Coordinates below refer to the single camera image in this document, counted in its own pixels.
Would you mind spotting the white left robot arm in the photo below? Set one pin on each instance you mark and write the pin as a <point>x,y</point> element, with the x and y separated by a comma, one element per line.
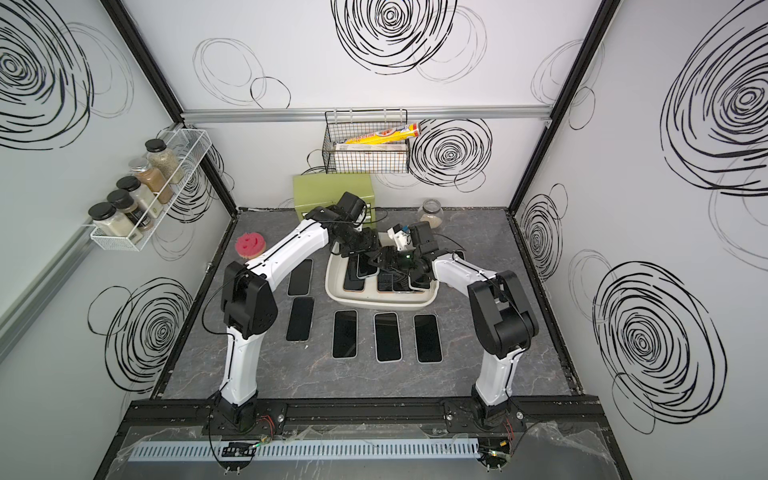
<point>249,306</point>

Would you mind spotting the black wire wall basket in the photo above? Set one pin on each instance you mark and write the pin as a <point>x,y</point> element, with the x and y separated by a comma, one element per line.
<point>343,125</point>

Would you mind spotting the clear wall spice shelf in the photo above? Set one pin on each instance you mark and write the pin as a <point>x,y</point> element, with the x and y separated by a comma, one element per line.
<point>173,231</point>

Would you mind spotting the green metal drawer toolbox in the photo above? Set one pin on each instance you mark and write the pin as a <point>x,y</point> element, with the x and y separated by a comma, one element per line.
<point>321,189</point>

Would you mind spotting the white box in basket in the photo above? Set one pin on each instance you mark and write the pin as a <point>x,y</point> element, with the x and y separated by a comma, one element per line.
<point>370,148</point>

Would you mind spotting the grey slotted cable duct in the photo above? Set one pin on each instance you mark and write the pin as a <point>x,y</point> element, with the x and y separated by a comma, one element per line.
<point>304,450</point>

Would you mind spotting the glass jar with powder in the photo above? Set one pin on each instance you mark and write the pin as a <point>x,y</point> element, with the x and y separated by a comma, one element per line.
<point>431,211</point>

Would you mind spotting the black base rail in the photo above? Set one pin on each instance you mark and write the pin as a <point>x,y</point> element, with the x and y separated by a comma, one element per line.
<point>282,416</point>

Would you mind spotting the spice jar brown contents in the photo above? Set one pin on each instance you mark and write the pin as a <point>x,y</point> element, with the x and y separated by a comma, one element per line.
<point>152,177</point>

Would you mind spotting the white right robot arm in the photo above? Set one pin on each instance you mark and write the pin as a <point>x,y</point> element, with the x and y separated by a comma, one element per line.
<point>503,321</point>

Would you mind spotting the spice jar dark contents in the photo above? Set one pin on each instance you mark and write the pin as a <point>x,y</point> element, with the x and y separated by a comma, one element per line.
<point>125,203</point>

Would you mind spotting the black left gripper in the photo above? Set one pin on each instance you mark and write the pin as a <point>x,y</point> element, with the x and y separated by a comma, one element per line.
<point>371,243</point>

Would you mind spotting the spice jar black lid rear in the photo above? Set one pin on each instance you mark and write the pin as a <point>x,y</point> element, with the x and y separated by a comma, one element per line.
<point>164,159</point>

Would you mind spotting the spice jar white contents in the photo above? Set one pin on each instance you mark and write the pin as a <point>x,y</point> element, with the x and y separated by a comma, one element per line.
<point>142,194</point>

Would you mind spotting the white plastic storage box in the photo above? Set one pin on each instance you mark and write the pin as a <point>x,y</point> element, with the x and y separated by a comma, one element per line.
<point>370,298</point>

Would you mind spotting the spice jar black lid front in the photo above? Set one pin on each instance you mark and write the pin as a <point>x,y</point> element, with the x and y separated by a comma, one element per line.
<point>108,218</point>

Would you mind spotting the spice jar black lid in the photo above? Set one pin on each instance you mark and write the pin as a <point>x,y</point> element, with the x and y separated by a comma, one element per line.
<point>108,218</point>
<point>164,159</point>

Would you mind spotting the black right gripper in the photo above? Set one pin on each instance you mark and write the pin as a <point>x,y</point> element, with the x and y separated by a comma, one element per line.
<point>389,258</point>

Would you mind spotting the pink smiley sponge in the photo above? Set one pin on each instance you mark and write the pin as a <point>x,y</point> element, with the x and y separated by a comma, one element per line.
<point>250,245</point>

